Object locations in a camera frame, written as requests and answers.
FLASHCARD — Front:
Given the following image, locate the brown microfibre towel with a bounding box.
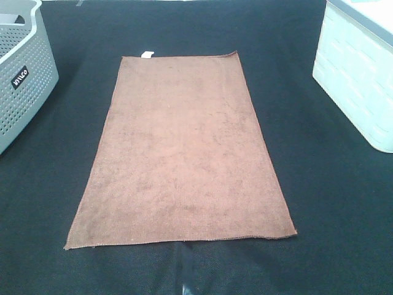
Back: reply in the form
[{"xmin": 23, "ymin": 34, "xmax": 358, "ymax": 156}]
[{"xmin": 65, "ymin": 52, "xmax": 297, "ymax": 250}]

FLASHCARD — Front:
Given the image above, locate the black table cover cloth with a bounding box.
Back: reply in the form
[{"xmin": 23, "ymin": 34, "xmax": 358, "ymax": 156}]
[{"xmin": 1, "ymin": 1, "xmax": 392, "ymax": 294}]

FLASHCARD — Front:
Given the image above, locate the pale woven storage box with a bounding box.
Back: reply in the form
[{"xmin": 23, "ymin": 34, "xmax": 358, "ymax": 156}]
[{"xmin": 313, "ymin": 1, "xmax": 392, "ymax": 153}]

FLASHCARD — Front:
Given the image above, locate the grey perforated plastic basket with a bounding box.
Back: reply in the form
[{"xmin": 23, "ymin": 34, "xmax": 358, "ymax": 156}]
[{"xmin": 1, "ymin": 1, "xmax": 59, "ymax": 151}]

